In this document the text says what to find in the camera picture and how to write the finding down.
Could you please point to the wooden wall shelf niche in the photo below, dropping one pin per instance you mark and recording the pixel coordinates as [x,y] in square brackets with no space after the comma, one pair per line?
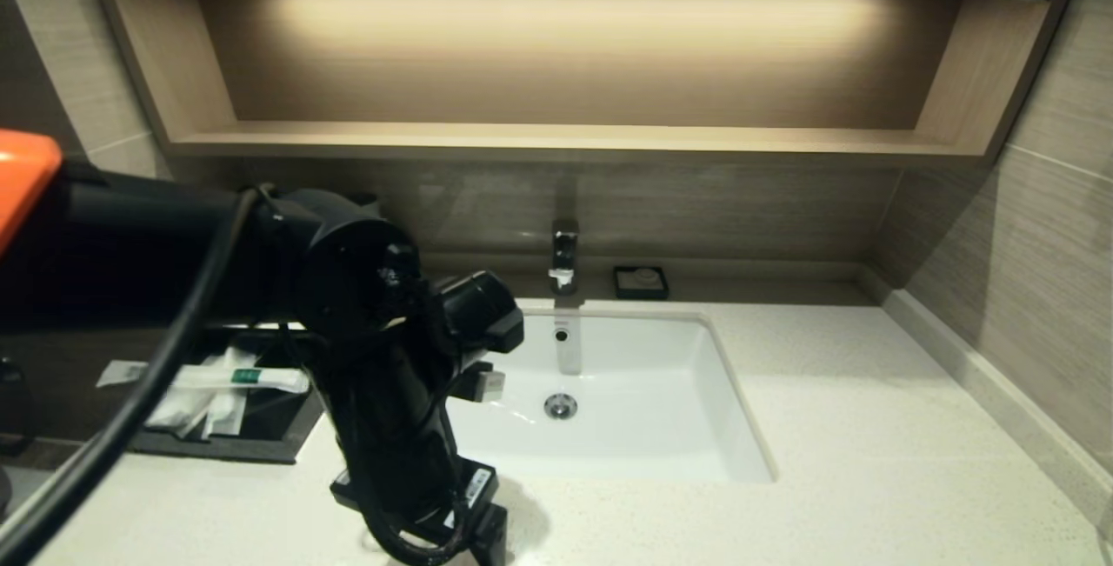
[565,62]

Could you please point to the chrome sink drain stopper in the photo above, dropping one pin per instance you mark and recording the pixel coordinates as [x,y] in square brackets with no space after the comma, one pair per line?
[561,407]

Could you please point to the clear plastic packet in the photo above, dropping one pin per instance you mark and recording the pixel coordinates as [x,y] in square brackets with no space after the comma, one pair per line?
[178,414]

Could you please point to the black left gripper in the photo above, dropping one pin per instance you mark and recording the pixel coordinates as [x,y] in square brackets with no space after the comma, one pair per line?
[409,496]

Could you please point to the chrome faucet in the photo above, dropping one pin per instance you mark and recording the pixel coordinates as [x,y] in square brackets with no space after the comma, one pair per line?
[563,253]

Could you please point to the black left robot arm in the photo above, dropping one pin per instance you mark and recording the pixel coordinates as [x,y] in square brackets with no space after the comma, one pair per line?
[348,288]

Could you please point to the pale soap bar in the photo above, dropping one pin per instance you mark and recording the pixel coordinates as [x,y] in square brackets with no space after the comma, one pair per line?
[645,276]

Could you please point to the black soap dish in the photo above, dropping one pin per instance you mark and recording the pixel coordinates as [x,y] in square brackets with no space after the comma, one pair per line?
[622,283]

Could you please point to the toothbrush packet dark green band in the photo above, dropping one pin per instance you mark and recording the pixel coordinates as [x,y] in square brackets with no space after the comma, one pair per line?
[217,377]

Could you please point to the black drawer of box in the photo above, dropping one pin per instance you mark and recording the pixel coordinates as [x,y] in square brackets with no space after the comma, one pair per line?
[287,436]

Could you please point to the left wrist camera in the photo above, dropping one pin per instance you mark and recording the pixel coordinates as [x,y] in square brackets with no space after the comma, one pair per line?
[489,383]

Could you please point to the white ceramic sink basin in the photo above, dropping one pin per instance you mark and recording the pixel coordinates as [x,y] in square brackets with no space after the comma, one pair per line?
[652,409]

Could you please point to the long clear packet green print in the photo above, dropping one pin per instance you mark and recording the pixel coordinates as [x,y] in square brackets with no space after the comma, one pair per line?
[228,414]

